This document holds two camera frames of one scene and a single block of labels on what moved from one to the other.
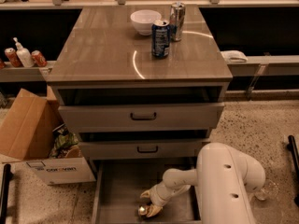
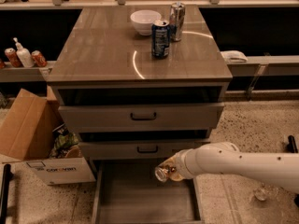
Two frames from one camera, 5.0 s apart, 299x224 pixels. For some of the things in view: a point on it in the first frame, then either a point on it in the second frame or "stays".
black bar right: [291, 147] stays
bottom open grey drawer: [119, 188] stays
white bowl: [143, 21] stays
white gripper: [160, 195] to [181, 164]
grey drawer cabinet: [143, 88] stays
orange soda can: [142, 210] to [162, 174]
